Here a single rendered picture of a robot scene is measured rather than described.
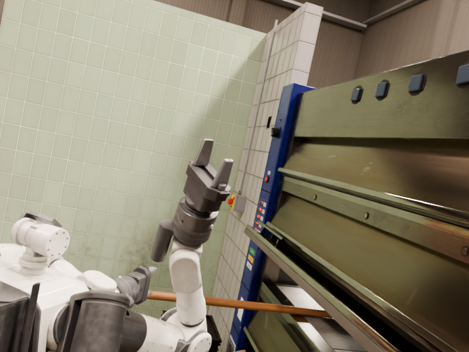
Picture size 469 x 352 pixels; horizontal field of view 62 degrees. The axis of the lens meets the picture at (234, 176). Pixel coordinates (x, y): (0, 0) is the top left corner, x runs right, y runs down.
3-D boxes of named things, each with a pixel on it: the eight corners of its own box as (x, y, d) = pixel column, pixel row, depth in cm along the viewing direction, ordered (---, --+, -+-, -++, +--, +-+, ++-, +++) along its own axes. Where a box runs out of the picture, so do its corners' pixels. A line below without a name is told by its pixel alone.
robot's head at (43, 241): (40, 271, 83) (48, 230, 82) (7, 258, 86) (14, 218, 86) (65, 265, 89) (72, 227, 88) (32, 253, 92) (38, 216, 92)
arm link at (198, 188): (204, 193, 74) (187, 242, 79) (244, 192, 79) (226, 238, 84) (176, 159, 82) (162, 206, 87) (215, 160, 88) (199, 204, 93)
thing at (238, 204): (239, 209, 252) (243, 194, 251) (243, 212, 242) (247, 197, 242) (228, 207, 250) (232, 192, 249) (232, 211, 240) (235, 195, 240)
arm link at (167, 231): (214, 237, 83) (199, 277, 88) (210, 209, 92) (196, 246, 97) (161, 228, 80) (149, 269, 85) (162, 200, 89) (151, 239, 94)
